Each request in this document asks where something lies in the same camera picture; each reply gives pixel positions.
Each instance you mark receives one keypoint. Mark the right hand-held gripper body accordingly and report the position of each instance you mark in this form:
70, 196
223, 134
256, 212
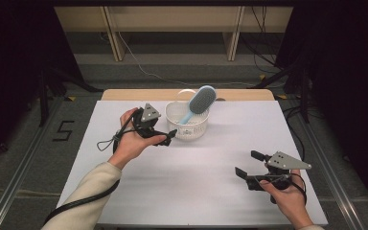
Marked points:
282, 163

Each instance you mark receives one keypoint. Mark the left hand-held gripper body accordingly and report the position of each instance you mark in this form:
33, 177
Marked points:
148, 118

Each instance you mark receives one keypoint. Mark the white slotted plastic basket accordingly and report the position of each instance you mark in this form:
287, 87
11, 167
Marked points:
188, 129

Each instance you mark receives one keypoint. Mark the light blue hairbrush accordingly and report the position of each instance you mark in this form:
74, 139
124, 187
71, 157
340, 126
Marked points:
201, 100

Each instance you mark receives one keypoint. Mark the person's left hand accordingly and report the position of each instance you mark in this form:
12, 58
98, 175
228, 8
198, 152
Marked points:
131, 147

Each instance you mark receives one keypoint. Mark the person's right hand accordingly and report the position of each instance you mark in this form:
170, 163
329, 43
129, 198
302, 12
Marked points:
287, 198

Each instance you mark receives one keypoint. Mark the white table mat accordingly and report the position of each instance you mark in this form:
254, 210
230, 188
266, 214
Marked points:
185, 179

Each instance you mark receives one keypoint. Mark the black tripod stand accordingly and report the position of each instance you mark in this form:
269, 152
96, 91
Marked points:
304, 96
44, 96

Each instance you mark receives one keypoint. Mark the beige wooden bench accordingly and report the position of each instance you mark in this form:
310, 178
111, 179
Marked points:
172, 19

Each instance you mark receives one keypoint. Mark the black curtain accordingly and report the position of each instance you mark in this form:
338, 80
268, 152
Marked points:
9, 48
348, 64

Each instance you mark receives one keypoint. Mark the aluminium floor rail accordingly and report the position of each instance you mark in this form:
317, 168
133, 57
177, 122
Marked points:
22, 169
329, 169

